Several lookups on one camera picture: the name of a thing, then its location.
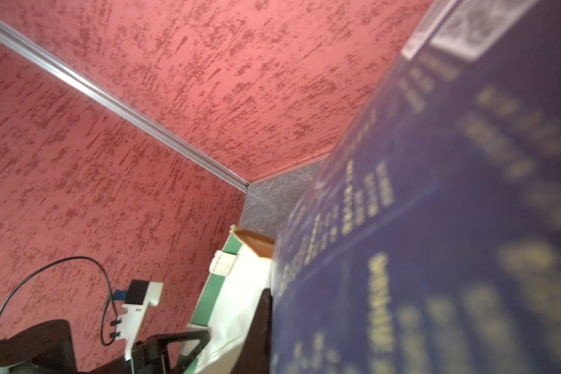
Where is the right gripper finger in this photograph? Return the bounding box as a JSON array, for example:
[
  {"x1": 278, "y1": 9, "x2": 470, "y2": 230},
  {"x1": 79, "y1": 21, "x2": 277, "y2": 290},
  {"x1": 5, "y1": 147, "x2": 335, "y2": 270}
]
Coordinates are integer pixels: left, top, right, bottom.
[{"x1": 232, "y1": 288, "x2": 273, "y2": 374}]

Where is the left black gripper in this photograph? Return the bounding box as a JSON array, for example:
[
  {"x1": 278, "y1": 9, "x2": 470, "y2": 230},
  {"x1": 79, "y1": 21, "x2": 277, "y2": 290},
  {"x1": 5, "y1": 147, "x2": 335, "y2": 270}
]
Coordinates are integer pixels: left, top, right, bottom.
[{"x1": 91, "y1": 330, "x2": 210, "y2": 374}]

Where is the green burlap canvas bag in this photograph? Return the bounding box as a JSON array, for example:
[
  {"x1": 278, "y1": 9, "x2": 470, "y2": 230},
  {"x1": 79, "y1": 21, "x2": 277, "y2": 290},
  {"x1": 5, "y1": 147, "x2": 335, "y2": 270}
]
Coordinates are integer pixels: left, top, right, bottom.
[{"x1": 186, "y1": 225, "x2": 274, "y2": 373}]

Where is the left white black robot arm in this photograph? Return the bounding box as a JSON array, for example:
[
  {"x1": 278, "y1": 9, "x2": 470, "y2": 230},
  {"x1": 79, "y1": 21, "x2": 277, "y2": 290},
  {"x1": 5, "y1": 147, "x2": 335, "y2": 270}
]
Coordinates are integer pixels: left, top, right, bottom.
[{"x1": 0, "y1": 319, "x2": 210, "y2": 374}]

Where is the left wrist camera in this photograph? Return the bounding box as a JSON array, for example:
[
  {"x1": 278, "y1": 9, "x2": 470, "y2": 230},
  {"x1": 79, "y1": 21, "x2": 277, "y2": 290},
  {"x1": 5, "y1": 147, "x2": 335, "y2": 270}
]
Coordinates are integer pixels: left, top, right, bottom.
[{"x1": 114, "y1": 279, "x2": 164, "y2": 361}]

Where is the left aluminium corner post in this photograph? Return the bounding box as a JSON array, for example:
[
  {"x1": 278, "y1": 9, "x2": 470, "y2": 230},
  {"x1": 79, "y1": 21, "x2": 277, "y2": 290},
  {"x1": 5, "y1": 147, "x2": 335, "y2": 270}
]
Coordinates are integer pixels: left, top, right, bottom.
[{"x1": 0, "y1": 20, "x2": 249, "y2": 193}]

